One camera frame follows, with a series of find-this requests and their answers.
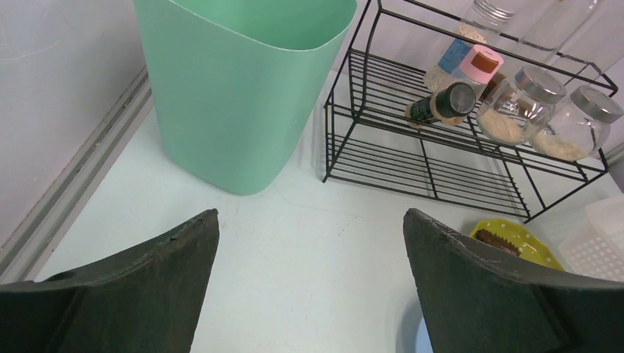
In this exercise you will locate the small black lid bottle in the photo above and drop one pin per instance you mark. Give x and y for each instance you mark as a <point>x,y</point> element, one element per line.
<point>449,105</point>

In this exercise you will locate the black wire rack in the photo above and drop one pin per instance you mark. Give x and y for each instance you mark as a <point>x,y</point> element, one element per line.
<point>369,141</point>

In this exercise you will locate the green dotted plate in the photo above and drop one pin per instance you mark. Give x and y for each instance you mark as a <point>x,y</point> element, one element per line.
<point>531,248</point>

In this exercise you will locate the dark brown food piece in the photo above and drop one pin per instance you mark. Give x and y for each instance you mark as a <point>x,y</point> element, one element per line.
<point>496,241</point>

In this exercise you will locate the pink lid spice bottle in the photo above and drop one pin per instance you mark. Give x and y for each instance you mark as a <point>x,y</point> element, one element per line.
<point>478,68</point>

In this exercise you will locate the glass jar beige contents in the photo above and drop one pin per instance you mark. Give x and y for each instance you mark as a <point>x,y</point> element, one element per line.
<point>580,125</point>
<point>520,106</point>

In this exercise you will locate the green plastic waste bin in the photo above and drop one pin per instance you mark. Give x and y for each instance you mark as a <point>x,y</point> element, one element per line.
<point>234,82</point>

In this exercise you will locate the silver lid shaker jar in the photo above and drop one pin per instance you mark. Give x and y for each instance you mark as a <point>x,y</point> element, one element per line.
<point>482,22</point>

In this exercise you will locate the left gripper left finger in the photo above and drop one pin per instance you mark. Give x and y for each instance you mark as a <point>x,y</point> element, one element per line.
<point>147,298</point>

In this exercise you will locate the white plastic basket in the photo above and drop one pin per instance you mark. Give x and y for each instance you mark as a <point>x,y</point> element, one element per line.
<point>595,249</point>

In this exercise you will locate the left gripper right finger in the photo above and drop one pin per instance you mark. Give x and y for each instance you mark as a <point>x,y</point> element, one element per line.
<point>477,298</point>

